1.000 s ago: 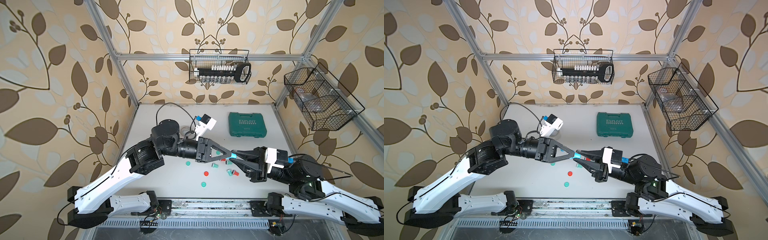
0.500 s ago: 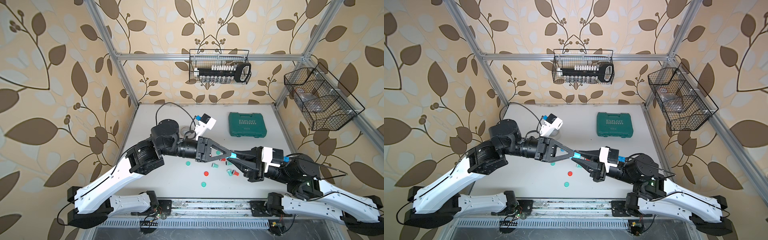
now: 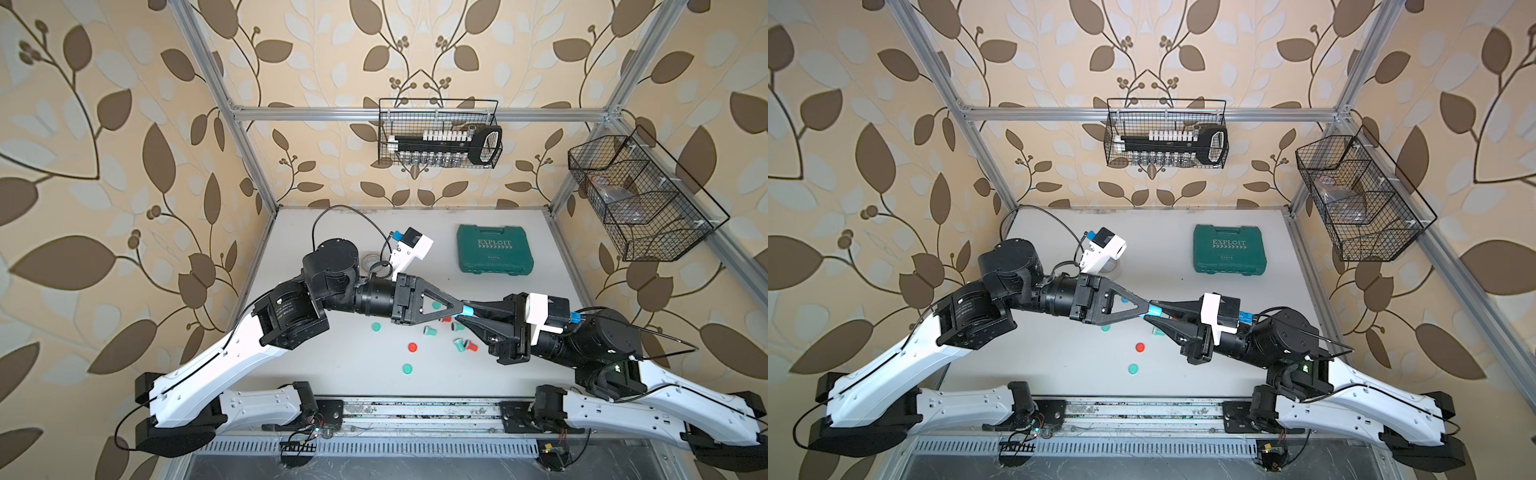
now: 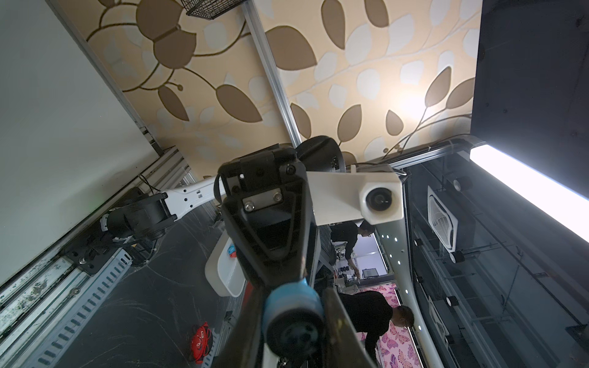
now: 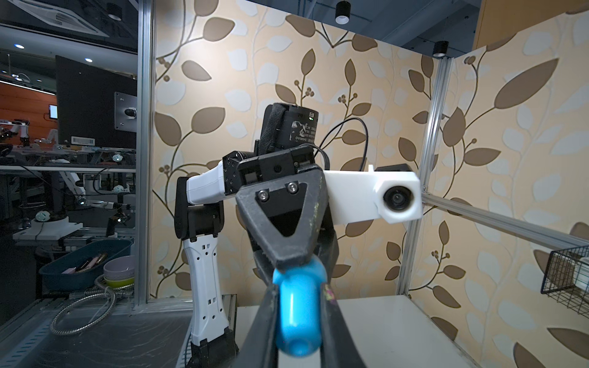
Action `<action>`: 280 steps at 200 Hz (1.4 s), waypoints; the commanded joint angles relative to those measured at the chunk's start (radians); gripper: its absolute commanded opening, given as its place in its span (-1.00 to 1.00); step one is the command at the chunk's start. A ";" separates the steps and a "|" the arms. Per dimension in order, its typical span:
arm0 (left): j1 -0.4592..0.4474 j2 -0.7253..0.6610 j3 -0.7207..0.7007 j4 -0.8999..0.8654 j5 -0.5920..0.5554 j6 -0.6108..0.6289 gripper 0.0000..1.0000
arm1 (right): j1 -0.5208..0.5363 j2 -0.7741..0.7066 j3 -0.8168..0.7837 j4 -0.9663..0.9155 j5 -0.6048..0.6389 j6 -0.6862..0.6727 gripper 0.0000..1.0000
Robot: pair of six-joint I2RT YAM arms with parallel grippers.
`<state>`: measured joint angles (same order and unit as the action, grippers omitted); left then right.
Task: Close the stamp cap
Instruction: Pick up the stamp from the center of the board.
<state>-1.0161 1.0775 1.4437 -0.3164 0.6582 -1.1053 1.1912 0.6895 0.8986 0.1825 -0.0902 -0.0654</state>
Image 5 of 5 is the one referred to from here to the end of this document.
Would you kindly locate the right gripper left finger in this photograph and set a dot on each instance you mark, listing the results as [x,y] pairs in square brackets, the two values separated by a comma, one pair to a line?
[259,349]

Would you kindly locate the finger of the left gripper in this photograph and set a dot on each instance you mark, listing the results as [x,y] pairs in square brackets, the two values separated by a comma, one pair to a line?
[327,250]
[288,218]

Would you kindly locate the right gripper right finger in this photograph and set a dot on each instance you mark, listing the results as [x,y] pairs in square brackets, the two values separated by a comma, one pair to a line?
[338,349]

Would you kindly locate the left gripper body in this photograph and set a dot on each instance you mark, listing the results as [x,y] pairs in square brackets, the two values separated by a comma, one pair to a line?
[241,168]

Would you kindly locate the blue stamp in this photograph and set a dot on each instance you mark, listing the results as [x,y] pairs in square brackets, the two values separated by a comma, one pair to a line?
[298,332]

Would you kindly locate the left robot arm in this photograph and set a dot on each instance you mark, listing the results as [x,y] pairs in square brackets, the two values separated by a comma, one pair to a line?
[199,218]

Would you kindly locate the black monitor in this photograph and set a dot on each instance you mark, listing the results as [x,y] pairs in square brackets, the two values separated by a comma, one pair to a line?
[96,108]

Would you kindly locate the stacked bowls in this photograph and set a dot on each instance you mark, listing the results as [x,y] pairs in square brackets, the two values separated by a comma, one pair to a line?
[119,272]

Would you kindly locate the blue plastic bin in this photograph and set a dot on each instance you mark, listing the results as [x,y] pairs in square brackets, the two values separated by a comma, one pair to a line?
[77,270]

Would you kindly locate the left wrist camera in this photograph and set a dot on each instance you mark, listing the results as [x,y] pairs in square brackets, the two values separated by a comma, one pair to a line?
[394,196]

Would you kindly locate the back wire basket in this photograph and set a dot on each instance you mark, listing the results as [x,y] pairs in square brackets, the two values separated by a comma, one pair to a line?
[566,278]

